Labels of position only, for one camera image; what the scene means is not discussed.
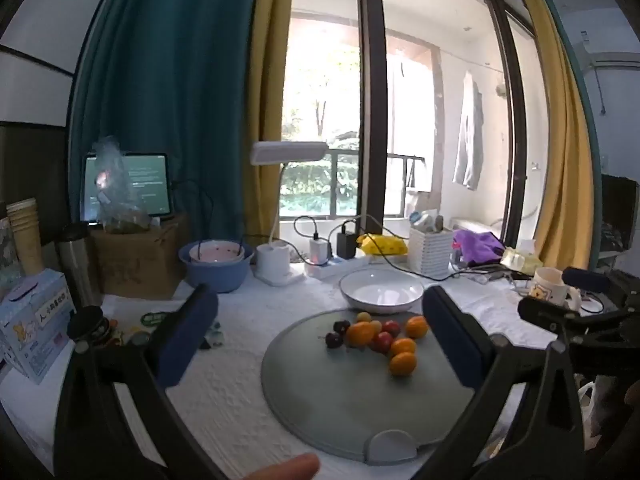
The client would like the clear plastic bag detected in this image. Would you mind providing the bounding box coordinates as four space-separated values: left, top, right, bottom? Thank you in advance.
91 136 152 235

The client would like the white printed mug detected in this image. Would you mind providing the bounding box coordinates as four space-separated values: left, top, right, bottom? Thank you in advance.
530 267 584 312

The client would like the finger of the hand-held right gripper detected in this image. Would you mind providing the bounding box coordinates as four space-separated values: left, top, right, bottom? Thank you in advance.
561 267 614 295
517 297 630 334

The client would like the yellow snack bag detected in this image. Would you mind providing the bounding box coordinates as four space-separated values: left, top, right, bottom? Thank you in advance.
360 233 409 256

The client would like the person's left hand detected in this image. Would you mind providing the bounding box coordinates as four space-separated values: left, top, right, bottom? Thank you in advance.
244 452 321 480

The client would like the yellow-green tissue pack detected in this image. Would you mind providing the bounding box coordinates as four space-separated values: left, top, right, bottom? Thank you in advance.
501 240 544 274

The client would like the black white-charger cable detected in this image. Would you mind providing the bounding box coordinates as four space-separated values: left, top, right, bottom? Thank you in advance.
293 214 322 242

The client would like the white textured tablecloth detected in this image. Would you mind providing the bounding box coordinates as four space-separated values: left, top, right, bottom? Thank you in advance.
0 259 617 480

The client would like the white perforated basket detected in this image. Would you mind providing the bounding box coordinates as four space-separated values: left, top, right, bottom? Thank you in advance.
408 224 454 277

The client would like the black tablet cable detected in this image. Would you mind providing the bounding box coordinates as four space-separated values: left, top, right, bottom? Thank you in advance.
171 177 252 261

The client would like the white round bowl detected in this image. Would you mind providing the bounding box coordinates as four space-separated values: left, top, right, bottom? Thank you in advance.
339 268 425 315

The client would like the white air conditioner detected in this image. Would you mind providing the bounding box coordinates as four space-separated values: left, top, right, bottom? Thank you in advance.
582 52 640 69

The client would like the metal drying rack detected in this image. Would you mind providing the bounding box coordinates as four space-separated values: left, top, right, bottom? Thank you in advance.
387 153 432 192

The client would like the blue plastic bowl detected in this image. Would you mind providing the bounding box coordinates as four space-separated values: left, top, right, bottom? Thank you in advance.
178 241 254 294

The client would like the white desk lamp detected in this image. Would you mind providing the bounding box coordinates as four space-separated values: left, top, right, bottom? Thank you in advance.
250 141 329 287

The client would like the stack of paper cups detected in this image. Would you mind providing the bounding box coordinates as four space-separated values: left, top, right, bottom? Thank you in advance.
6 198 45 277

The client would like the black round container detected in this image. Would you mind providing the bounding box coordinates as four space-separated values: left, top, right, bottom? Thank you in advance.
67 305 110 349

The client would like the white power strip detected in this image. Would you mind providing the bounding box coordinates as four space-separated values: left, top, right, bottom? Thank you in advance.
304 255 372 281

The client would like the steel thermos flask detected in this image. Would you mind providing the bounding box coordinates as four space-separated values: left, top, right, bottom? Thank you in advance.
56 223 104 311

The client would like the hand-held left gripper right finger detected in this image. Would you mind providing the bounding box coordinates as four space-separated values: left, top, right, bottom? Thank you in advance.
415 285 587 480

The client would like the dark window frame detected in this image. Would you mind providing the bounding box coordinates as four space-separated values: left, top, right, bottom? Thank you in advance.
355 0 390 220

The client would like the white hanging shirt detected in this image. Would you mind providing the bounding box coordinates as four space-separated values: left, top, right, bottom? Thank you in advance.
452 71 485 191

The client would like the brown cardboard box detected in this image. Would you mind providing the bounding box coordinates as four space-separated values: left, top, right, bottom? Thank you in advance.
89 214 190 302

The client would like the yellow curtain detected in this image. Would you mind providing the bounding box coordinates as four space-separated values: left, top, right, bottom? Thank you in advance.
242 0 297 247
509 0 597 272

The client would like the balcony railing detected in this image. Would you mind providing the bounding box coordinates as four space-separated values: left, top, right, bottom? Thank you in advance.
279 148 362 217

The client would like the purple cloth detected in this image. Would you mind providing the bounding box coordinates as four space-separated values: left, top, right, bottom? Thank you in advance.
452 229 507 267

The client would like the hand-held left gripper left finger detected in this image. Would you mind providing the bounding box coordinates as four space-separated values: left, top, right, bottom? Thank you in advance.
55 284 226 480

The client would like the blue printed carton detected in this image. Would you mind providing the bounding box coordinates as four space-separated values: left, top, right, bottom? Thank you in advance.
0 268 77 386

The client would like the black long cable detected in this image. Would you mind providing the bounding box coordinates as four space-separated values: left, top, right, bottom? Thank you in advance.
327 214 453 282

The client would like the white plastic bag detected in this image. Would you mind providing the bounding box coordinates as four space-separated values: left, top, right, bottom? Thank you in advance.
578 380 603 438

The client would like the grey round mat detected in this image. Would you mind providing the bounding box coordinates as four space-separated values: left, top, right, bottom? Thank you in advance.
260 309 482 466

